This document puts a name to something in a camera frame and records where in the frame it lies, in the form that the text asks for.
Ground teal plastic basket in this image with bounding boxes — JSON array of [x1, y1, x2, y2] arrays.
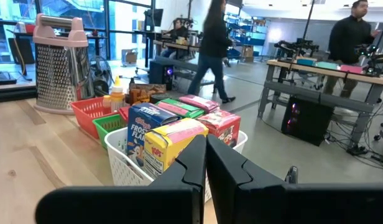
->
[[315, 61, 340, 70], [296, 58, 317, 67]]

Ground wooden workbench grey legs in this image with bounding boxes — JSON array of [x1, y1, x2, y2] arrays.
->
[[152, 39, 217, 94]]

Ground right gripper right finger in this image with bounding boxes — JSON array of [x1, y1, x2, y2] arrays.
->
[[206, 134, 383, 224]]

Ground blue storage shelf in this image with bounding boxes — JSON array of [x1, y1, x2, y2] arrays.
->
[[225, 12, 269, 47]]

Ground yellow Corn Pops cereal box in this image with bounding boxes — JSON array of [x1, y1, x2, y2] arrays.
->
[[143, 117, 210, 180]]

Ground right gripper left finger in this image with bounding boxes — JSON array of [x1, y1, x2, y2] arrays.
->
[[35, 134, 208, 224]]

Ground small yellow-cap bottle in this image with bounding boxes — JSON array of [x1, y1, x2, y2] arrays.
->
[[109, 75, 126, 113]]

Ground brown cardboard box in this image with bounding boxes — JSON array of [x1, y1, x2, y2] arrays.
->
[[121, 48, 139, 66]]

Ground black computer tower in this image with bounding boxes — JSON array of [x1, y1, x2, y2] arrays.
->
[[280, 94, 335, 147]]

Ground taco seasoning mix packet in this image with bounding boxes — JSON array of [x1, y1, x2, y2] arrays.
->
[[129, 83, 167, 106]]

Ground black monitor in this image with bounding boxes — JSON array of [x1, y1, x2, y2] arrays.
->
[[7, 37, 35, 65], [144, 8, 164, 28]]

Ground red plastic basket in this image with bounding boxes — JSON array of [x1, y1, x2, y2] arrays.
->
[[70, 96, 121, 139]]

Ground red Froot Loops cereal box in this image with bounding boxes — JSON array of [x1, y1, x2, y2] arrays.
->
[[196, 108, 242, 149]]

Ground black cylinder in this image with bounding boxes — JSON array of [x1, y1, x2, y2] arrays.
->
[[149, 93, 172, 105]]

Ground metal box grater pink handle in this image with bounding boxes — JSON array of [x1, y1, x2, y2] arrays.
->
[[32, 12, 96, 116]]

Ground green plastic basket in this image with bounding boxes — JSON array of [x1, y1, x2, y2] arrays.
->
[[91, 113, 129, 150]]

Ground blue computer tower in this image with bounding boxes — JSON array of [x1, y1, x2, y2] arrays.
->
[[149, 59, 175, 91]]

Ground white plastic basket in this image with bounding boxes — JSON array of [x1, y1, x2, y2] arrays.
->
[[103, 126, 249, 203]]

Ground purple Raisin Bran cereal box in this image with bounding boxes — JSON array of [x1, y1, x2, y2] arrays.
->
[[178, 94, 221, 113]]

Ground person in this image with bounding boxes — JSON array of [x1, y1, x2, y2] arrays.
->
[[160, 17, 192, 60], [187, 0, 236, 105], [322, 0, 382, 99]]

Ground black table clamp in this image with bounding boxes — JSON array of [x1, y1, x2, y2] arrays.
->
[[284, 165, 300, 185]]

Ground blue Frosted Flakes cereal box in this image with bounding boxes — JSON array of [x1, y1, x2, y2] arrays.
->
[[126, 102, 182, 167]]

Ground pink plastic basket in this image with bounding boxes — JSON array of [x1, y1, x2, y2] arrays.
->
[[339, 64, 365, 75]]

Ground long wooden workbench grey frame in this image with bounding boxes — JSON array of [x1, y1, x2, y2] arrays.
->
[[257, 58, 383, 150]]

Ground green Apple Jacks cereal box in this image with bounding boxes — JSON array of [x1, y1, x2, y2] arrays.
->
[[155, 98, 206, 119]]

